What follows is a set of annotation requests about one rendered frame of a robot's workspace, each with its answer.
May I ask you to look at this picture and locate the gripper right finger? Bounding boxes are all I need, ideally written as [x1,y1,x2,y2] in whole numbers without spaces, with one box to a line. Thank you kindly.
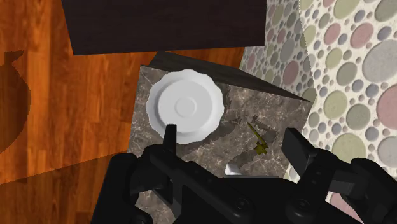
[281,127,397,224]

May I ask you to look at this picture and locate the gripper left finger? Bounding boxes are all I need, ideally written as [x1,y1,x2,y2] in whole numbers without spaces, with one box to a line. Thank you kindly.
[91,123,253,224]

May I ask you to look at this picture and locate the small white object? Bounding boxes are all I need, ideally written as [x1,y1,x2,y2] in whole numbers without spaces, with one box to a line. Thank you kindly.
[225,163,243,176]

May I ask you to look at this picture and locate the white scalloped plate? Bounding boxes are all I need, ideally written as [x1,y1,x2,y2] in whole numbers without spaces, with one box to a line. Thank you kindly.
[145,69,225,145]

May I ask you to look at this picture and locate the olive yellow small utensil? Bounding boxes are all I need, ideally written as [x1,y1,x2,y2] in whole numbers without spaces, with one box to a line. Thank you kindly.
[247,122,269,155]

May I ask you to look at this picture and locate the marble top table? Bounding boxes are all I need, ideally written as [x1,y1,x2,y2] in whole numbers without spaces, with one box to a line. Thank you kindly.
[127,51,317,224]

